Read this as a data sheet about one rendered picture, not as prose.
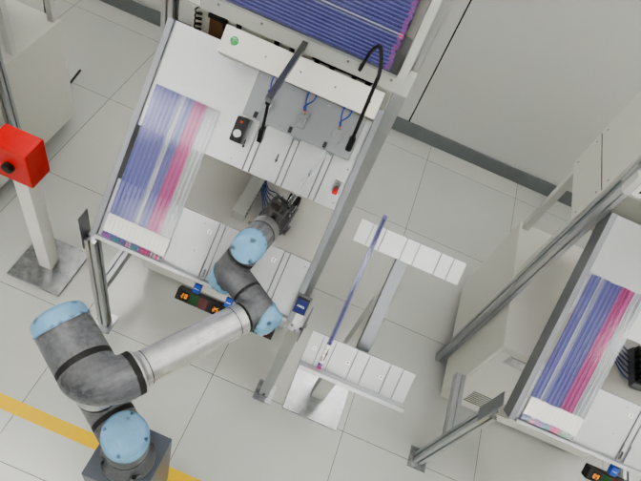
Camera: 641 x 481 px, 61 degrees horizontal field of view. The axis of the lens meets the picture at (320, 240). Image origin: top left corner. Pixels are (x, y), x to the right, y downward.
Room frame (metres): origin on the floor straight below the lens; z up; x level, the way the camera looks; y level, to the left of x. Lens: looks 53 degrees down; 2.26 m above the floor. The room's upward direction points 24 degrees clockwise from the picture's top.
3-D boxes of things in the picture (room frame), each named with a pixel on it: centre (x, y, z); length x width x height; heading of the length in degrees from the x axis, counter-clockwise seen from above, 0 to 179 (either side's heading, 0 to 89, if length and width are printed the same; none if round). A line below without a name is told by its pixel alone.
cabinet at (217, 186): (1.48, 0.33, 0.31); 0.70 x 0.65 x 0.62; 90
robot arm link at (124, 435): (0.33, 0.26, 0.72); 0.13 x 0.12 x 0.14; 57
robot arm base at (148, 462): (0.33, 0.25, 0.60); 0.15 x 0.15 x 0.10
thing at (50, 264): (1.01, 1.05, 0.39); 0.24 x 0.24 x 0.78; 0
